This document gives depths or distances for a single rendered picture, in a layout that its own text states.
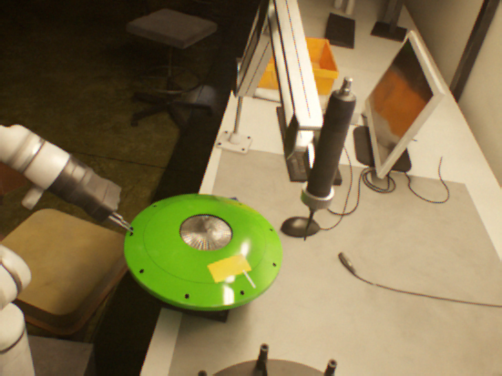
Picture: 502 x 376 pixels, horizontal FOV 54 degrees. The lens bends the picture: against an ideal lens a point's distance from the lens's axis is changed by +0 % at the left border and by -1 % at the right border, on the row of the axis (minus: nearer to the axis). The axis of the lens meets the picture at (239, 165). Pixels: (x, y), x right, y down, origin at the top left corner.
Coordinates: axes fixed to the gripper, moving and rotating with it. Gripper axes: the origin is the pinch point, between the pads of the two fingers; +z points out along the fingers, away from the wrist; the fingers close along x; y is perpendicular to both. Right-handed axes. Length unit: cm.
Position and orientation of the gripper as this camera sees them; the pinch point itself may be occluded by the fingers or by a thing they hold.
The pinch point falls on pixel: (132, 229)
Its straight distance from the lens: 99.5
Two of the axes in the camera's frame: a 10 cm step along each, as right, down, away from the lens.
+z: 7.4, 5.5, 3.9
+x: -0.1, -5.7, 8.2
